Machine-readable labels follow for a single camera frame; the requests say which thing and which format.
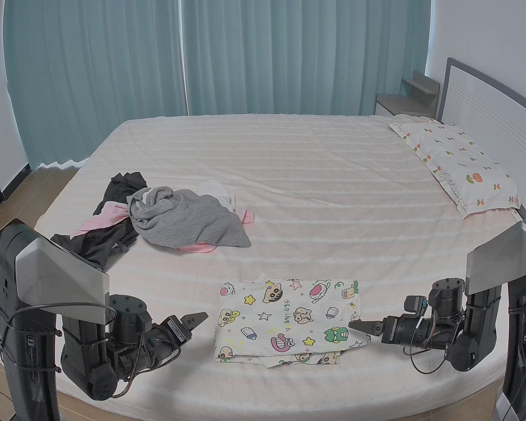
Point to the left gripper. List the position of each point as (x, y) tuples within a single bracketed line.
[(166, 338)]

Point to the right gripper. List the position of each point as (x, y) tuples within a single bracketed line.
[(401, 330)]

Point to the white printed pyjama top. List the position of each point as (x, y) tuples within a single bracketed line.
[(289, 322)]

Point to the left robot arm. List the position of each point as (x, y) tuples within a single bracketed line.
[(83, 349)]

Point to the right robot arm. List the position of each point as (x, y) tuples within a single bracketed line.
[(478, 322)]

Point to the pile of clothes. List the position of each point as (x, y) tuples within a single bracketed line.
[(122, 182)]

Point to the bed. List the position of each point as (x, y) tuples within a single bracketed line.
[(289, 169)]

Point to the grey garment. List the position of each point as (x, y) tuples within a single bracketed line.
[(188, 222)]

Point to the white printed pillow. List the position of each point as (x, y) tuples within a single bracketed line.
[(460, 169)]

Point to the grey bedside table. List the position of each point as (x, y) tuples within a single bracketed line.
[(403, 103)]

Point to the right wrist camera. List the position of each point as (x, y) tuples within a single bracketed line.
[(414, 304)]

